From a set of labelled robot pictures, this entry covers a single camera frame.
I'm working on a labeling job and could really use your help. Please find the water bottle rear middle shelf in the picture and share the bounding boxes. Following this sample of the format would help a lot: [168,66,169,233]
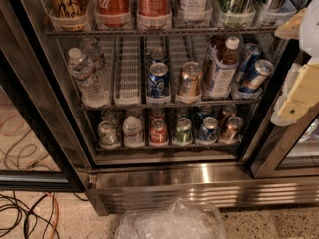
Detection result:
[79,37,105,70]

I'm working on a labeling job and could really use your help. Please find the water bottle front middle shelf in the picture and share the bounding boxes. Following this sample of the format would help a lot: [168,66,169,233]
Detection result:
[68,48,107,108]

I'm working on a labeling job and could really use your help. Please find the red coke can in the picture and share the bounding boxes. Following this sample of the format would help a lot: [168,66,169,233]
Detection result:
[150,108,166,120]
[150,119,168,145]

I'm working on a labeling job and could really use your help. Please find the coca cola can top shelf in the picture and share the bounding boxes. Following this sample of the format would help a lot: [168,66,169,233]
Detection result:
[97,0,129,27]

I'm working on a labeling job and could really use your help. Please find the red coke can rear bottom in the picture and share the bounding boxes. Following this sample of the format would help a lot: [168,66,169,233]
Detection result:
[150,108,166,120]

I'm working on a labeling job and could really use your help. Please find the red bull can front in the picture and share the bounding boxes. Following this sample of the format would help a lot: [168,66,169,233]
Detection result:
[239,59,273,94]

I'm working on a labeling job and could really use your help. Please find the black cables on floor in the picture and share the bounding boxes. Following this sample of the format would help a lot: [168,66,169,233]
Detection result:
[0,191,61,239]

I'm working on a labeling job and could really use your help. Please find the red bull can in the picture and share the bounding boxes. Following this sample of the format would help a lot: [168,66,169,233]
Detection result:
[239,59,273,94]
[234,43,261,83]

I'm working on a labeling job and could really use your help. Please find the clear plastic bag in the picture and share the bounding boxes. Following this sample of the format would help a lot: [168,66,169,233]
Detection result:
[115,199,227,239]

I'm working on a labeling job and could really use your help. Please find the copper can front bottom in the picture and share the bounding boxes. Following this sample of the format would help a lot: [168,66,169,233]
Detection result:
[220,116,244,143]

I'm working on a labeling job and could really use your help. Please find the blue pepsi can middle front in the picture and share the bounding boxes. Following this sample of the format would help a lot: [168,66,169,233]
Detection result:
[148,63,169,98]

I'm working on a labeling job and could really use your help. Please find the red coke can front bottom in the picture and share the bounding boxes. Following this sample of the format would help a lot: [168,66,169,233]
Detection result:
[150,119,168,145]

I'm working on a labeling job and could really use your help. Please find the left glass fridge door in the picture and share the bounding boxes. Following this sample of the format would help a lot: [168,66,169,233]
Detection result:
[0,0,90,192]

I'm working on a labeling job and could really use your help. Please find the glass fridge door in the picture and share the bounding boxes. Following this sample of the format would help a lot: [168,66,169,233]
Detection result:
[0,0,90,192]
[246,40,319,178]

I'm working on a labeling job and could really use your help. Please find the blue pepsi can rear bottom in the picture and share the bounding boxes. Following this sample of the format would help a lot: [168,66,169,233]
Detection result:
[194,105,212,128]

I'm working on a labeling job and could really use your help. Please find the blue pepsi can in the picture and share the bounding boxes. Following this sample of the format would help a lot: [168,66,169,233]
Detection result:
[194,105,212,128]
[197,117,218,143]
[148,63,169,98]

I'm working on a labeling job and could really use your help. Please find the tea bottle rear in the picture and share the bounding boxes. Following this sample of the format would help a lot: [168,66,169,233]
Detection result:
[202,35,225,79]

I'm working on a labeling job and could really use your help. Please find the copper can rear bottom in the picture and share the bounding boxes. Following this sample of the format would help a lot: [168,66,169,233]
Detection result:
[217,104,237,126]

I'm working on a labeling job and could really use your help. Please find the right glass fridge door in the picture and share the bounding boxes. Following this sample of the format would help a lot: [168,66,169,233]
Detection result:
[246,40,319,178]

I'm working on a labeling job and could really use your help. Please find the yellow can top shelf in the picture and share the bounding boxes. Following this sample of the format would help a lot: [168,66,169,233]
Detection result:
[43,0,92,31]

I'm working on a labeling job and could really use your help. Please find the stainless fridge base grille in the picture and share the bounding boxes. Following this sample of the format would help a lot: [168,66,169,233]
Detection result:
[86,163,319,216]

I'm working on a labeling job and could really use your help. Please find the orange cable on floor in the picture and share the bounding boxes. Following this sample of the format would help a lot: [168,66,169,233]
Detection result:
[43,192,61,239]

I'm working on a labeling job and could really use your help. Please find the copper can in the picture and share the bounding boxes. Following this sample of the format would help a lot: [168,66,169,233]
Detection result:
[220,116,244,143]
[217,104,237,126]

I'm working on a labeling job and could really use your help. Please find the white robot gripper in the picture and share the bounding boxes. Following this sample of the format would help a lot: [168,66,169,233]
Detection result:
[274,0,319,120]

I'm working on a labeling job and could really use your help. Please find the blue pepsi can front bottom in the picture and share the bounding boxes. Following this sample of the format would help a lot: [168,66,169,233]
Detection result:
[197,117,218,143]

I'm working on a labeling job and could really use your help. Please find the dark can middle rear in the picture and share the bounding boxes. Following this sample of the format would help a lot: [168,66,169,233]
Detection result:
[148,47,168,64]

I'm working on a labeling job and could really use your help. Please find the red can top shelf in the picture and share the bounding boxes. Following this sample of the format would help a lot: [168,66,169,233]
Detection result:
[137,0,170,18]

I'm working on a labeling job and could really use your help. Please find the copper can middle shelf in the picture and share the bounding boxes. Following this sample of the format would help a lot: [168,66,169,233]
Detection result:
[177,62,202,97]

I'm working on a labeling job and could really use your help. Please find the green can rear bottom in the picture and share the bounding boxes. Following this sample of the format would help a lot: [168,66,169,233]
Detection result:
[175,107,190,120]

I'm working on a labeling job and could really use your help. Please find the white label bottle top shelf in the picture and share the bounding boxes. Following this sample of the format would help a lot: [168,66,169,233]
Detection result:
[178,0,207,21]

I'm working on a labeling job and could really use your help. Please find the tea bottle white cap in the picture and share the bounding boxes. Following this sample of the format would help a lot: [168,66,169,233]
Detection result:
[205,36,240,99]

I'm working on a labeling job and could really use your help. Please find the small water bottle bottom shelf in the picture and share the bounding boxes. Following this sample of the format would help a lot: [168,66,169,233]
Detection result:
[123,116,144,148]

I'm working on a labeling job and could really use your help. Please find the silver green can front bottom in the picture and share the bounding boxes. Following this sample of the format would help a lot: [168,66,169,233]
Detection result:
[97,121,119,149]

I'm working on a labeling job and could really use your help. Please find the red bull can rear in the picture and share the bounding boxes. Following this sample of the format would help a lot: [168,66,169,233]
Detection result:
[234,43,261,83]

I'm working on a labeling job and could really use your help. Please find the silver can rear bottom left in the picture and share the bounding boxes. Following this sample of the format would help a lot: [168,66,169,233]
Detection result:
[101,110,120,127]

